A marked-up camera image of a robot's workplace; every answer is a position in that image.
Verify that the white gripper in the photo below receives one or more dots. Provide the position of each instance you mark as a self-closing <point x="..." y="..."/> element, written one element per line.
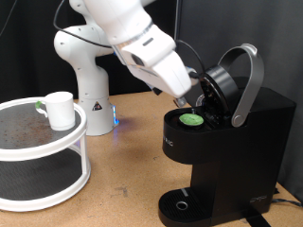
<point x="164" y="75"/>

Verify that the green coffee pod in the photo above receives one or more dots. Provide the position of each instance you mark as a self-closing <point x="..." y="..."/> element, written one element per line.
<point x="191" y="119"/>

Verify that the black Keurig coffee machine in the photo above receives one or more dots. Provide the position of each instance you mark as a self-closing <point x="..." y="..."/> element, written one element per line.
<point x="246" y="157"/>

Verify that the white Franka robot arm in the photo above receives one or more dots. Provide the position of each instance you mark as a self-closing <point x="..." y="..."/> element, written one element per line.
<point x="91" y="82"/>

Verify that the grey partition panel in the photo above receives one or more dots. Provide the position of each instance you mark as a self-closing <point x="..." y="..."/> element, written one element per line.
<point x="277" y="31"/>

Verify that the black tape strip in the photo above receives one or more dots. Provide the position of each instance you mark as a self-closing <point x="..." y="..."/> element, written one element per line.
<point x="257" y="220"/>

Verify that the black curtain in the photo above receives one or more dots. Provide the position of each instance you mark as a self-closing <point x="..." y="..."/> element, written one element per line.
<point x="19" y="63"/>

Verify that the white two-tier turntable shelf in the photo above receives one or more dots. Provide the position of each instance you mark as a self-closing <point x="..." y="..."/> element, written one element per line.
<point x="38" y="179"/>

